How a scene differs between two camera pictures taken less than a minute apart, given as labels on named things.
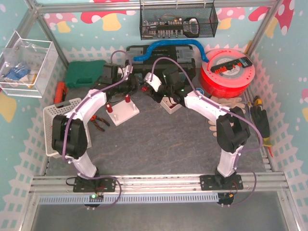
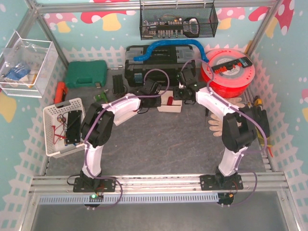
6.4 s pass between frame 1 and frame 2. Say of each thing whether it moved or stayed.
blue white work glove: stayed
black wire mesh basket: stayed
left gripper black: moved
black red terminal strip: stayed
